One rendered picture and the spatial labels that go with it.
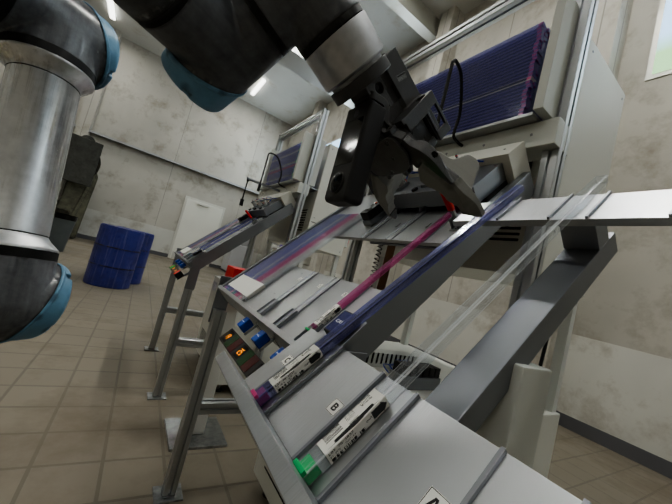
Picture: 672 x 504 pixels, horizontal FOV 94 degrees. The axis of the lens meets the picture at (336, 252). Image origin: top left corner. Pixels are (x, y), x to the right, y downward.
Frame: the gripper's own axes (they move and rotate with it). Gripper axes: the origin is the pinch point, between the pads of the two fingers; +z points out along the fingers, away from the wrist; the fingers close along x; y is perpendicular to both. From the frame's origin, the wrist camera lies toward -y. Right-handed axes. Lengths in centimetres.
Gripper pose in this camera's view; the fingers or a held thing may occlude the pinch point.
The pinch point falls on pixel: (430, 222)
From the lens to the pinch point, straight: 44.1
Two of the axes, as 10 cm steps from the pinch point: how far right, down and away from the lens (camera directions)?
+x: -5.1, -0.8, 8.6
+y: 6.3, -7.1, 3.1
